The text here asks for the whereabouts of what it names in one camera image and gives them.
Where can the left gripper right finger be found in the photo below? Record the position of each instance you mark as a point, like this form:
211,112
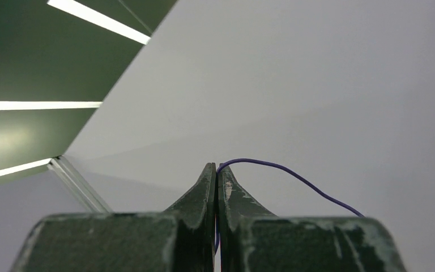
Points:
252,238

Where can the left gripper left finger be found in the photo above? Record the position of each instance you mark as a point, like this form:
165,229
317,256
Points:
180,238

